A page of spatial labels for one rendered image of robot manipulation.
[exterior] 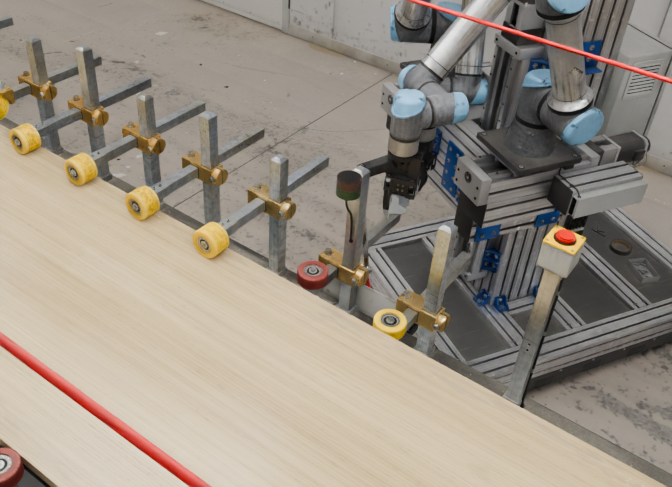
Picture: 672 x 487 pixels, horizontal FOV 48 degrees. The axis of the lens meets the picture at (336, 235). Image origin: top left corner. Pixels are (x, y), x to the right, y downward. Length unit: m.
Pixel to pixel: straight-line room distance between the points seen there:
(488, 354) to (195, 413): 1.41
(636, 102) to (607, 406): 1.13
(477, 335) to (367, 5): 2.72
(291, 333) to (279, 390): 0.17
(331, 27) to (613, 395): 3.13
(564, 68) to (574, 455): 0.92
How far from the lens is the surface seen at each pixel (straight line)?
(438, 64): 1.93
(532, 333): 1.79
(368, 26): 5.01
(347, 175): 1.79
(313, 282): 1.89
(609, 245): 3.43
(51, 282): 1.96
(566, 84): 2.01
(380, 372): 1.70
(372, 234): 2.13
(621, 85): 2.56
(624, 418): 3.03
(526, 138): 2.23
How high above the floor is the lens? 2.16
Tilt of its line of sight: 38 degrees down
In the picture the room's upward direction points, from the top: 5 degrees clockwise
